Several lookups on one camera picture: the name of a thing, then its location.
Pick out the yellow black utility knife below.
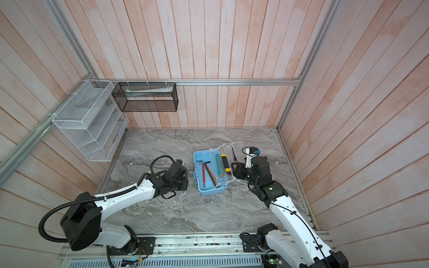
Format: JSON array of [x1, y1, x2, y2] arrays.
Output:
[[221, 154, 232, 175]]

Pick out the blue plastic tool box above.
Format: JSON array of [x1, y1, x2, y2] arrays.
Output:
[[193, 141, 245, 196]]

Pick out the teal handled tool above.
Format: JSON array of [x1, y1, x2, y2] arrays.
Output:
[[216, 154, 225, 178]]

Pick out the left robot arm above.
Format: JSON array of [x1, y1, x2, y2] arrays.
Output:
[[60, 160, 188, 254]]

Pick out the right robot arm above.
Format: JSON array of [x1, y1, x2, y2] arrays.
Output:
[[231, 156, 349, 268]]

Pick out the black mesh basket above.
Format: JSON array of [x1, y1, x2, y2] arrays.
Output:
[[112, 82, 179, 112]]

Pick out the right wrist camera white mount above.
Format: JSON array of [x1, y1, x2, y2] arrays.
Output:
[[242, 146, 260, 168]]

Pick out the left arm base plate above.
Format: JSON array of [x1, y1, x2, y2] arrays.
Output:
[[109, 237, 156, 256]]

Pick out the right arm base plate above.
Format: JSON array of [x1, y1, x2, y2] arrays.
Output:
[[239, 230, 288, 252]]

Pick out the aluminium front rail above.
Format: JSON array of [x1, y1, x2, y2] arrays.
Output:
[[58, 231, 336, 260]]

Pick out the white wire mesh shelf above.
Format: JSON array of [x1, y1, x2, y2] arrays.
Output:
[[53, 80, 128, 162]]

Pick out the black corrugated cable hose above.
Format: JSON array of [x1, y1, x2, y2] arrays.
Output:
[[37, 155, 177, 268]]

